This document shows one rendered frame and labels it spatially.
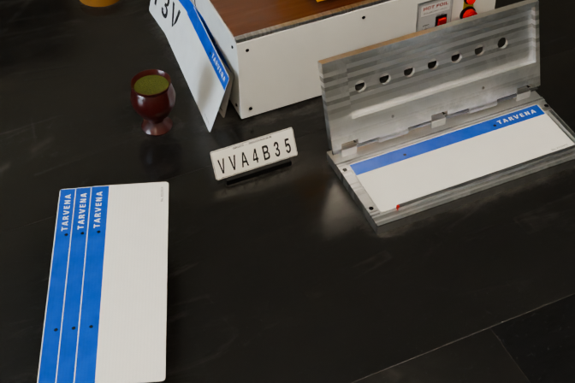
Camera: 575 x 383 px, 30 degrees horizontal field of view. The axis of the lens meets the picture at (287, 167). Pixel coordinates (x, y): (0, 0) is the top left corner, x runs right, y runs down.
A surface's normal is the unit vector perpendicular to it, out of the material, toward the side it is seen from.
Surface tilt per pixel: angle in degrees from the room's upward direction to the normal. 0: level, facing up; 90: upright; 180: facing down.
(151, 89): 0
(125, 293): 0
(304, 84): 90
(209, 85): 69
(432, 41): 74
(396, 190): 0
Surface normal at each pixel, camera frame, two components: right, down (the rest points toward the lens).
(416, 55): 0.37, 0.41
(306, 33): 0.40, 0.63
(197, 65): -0.89, -0.03
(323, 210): -0.02, -0.71
